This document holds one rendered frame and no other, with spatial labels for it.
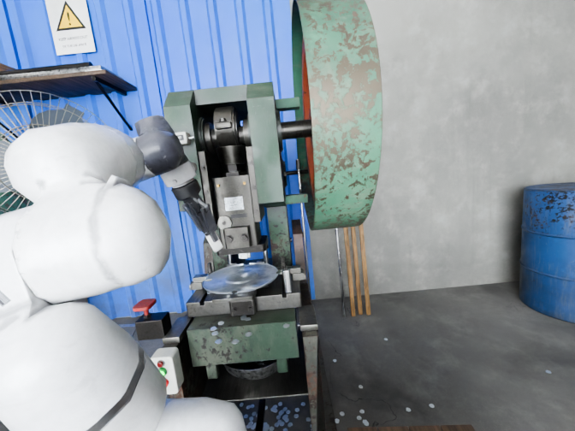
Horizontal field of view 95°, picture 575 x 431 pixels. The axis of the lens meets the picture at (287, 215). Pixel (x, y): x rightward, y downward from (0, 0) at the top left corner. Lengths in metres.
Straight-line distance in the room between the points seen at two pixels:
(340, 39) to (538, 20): 2.52
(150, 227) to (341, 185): 0.58
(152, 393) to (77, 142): 0.30
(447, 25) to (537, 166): 1.38
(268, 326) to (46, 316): 0.78
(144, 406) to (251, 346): 0.71
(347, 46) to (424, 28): 1.96
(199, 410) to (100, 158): 0.37
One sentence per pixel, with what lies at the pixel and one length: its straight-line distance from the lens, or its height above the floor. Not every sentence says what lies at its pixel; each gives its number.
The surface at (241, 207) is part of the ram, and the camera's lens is 1.04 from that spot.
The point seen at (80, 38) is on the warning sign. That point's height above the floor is 2.32.
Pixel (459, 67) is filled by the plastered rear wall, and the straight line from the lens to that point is 2.76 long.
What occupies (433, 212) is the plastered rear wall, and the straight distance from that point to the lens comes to 2.60.
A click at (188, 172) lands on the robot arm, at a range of 0.77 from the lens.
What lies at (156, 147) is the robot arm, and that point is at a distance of 0.66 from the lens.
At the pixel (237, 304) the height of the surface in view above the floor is 0.69.
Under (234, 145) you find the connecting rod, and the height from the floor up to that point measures 1.29.
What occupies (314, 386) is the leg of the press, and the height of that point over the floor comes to 0.43.
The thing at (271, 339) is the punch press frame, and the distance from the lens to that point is 1.05.
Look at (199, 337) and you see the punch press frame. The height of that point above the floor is 0.61.
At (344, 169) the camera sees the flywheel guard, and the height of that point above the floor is 1.16.
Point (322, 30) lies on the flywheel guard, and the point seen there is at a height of 1.51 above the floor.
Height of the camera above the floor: 1.16
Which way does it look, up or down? 9 degrees down
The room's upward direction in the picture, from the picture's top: 6 degrees counter-clockwise
